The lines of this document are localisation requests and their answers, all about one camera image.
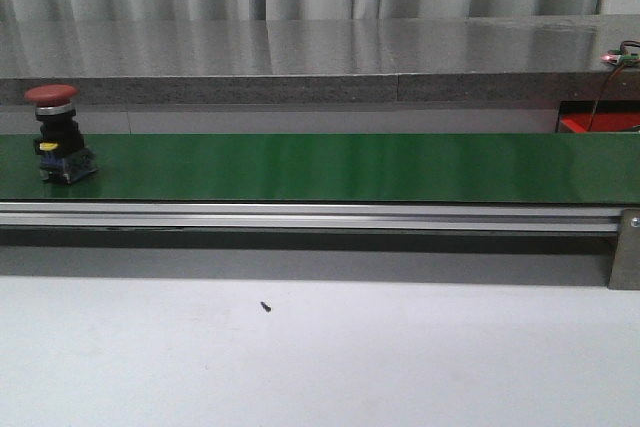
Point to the small green circuit board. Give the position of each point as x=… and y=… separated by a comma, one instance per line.
x=620, y=58

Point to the green conveyor belt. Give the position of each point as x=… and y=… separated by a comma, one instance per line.
x=597, y=168

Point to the metal conveyor support bracket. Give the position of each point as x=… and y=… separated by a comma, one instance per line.
x=625, y=271

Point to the aluminium conveyor frame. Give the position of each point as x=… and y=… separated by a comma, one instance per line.
x=422, y=217

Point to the grey stone counter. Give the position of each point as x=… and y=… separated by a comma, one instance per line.
x=539, y=58

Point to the red plastic tray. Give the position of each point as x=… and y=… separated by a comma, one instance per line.
x=606, y=122

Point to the red mushroom push button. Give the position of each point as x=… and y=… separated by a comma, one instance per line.
x=63, y=155

